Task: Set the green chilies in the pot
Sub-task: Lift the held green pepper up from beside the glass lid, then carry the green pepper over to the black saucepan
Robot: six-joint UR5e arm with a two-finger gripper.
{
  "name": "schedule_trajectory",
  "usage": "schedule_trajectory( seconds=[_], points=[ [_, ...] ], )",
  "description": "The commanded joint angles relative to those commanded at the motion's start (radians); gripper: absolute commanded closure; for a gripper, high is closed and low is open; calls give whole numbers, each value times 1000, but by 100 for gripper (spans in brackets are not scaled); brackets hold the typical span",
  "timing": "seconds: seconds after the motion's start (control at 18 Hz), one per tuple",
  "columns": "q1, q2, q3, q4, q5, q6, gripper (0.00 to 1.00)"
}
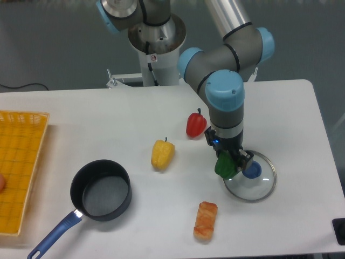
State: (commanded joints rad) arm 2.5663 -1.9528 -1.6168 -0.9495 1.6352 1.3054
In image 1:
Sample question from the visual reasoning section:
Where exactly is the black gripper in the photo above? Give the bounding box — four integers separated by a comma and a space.
204, 128, 254, 173

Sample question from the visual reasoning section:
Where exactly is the green bell pepper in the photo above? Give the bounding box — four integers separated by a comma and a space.
215, 151, 238, 180

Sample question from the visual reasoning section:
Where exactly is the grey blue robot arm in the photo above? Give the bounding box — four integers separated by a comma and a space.
96, 1, 275, 178

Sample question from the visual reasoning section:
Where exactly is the glass lid blue knob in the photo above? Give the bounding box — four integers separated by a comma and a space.
223, 150, 277, 203

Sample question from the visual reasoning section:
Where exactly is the red bell pepper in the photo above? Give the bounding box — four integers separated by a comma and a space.
186, 108, 207, 138

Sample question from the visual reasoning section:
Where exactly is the yellow bell pepper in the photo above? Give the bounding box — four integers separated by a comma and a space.
151, 137, 175, 171

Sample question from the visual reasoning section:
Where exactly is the orange toy bread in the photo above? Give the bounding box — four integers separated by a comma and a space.
193, 201, 218, 241

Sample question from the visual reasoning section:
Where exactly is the black device at table edge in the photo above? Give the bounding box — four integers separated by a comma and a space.
332, 218, 345, 246

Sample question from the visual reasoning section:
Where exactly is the yellow woven basket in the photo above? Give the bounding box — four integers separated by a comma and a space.
1, 110, 50, 236

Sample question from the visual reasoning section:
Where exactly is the orange object in basket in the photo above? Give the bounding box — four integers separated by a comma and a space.
0, 174, 6, 191

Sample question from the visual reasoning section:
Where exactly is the white right table bracket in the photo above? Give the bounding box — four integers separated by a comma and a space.
247, 67, 259, 83

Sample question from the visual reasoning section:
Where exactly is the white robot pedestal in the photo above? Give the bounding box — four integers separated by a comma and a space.
128, 14, 186, 86

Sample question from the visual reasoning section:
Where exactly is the black pot blue handle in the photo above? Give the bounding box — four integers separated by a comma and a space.
27, 159, 132, 258

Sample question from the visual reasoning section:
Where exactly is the black floor cable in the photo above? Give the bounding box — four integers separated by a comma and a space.
0, 83, 50, 91

